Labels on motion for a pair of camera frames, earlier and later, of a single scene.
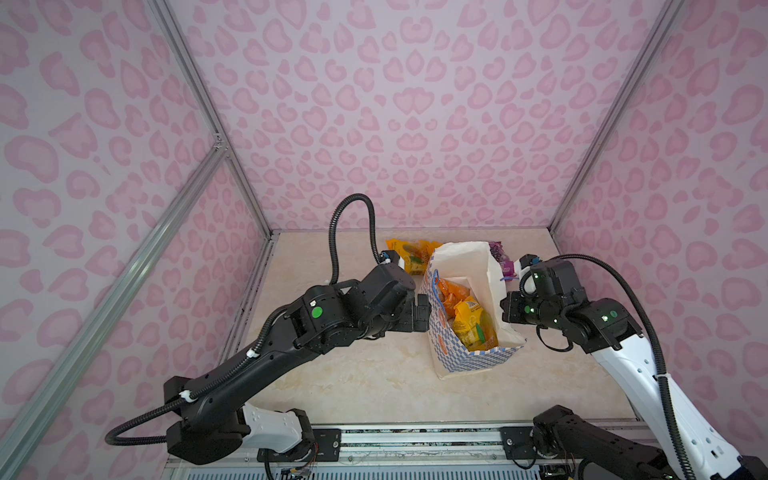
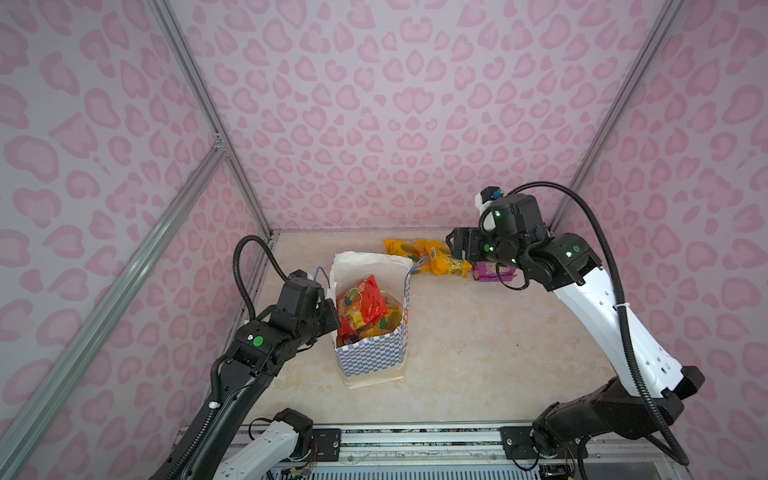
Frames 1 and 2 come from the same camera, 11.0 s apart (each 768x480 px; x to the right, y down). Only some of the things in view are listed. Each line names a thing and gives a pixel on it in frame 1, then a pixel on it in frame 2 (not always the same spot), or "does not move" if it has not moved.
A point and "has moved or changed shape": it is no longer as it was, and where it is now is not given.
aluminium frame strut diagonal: x=23 y=440 does not move
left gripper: x=411 y=320 -> x=327 y=307
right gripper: x=510 y=310 -> x=473 y=235
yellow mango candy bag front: x=474 y=326 has moved or changed shape
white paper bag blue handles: x=472 y=262 -> x=383 y=357
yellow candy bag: x=416 y=253 does not move
